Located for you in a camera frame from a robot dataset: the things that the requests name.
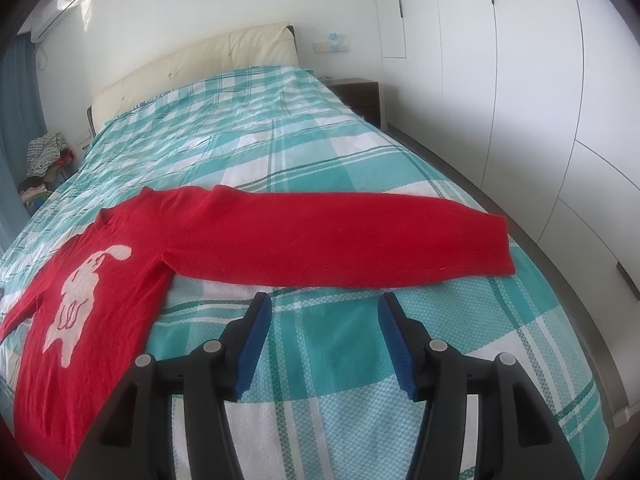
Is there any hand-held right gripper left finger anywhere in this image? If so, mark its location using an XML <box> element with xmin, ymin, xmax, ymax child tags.
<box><xmin>65</xmin><ymin>291</ymin><xmax>273</xmax><ymax>480</ymax></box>

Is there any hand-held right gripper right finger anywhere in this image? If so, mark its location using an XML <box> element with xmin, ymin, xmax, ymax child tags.
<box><xmin>377</xmin><ymin>291</ymin><xmax>586</xmax><ymax>480</ymax></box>

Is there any red sweater with white figure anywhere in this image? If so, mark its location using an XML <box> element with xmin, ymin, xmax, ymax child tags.
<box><xmin>0</xmin><ymin>185</ymin><xmax>517</xmax><ymax>466</ymax></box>

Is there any pile of mixed clothes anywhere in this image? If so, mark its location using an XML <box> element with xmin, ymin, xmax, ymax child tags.
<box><xmin>17</xmin><ymin>131</ymin><xmax>76</xmax><ymax>211</ymax></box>

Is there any teal plaid bed blanket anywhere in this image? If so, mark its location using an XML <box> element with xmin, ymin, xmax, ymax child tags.
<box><xmin>0</xmin><ymin>64</ymin><xmax>613</xmax><ymax>480</ymax></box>

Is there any dark brown nightstand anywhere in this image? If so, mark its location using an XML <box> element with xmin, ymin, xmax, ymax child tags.
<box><xmin>330</xmin><ymin>77</ymin><xmax>383</xmax><ymax>131</ymax></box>

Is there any white wardrobe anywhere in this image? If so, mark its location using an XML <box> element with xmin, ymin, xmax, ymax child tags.
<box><xmin>372</xmin><ymin>0</ymin><xmax>640</xmax><ymax>341</ymax></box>

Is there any cream padded headboard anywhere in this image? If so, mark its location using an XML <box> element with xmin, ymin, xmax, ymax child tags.
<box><xmin>86</xmin><ymin>22</ymin><xmax>303</xmax><ymax>141</ymax></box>

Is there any blue curtain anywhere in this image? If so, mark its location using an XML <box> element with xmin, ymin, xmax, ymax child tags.
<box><xmin>0</xmin><ymin>35</ymin><xmax>51</xmax><ymax>251</ymax></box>

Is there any white air conditioner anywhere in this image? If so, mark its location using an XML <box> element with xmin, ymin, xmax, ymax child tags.
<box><xmin>30</xmin><ymin>0</ymin><xmax>108</xmax><ymax>43</ymax></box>

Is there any grey bed frame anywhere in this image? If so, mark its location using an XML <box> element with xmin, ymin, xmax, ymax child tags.
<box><xmin>390</xmin><ymin>127</ymin><xmax>632</xmax><ymax>428</ymax></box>

